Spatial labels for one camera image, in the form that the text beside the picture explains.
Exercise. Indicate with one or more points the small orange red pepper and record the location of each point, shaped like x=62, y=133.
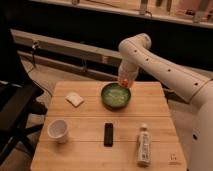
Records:
x=124, y=83

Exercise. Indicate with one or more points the metal clamp stand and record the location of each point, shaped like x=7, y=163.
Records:
x=35, y=46

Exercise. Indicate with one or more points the black rectangular remote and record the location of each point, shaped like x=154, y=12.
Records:
x=108, y=135

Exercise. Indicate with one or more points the white plastic bottle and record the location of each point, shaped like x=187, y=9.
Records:
x=143, y=158

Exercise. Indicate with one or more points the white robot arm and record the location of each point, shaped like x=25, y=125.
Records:
x=191, y=86

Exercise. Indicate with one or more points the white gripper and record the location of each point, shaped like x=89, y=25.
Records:
x=127, y=73

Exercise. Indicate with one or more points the black office chair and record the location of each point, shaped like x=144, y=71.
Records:
x=16, y=104

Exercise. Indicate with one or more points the green ceramic bowl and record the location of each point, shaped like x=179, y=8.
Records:
x=115, y=96

